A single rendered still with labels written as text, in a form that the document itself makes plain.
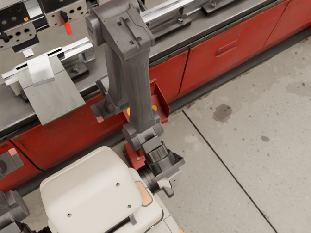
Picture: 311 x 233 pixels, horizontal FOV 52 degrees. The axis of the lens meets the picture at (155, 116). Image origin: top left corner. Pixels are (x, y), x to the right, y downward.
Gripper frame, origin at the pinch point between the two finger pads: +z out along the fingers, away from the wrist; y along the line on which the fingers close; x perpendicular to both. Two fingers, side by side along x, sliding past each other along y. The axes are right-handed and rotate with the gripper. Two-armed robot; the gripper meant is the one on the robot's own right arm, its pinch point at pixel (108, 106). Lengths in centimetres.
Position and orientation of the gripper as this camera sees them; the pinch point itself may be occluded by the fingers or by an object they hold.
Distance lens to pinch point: 125.3
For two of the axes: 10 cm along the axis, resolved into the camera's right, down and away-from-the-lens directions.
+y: -8.3, 4.9, -2.8
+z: -3.0, 0.3, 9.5
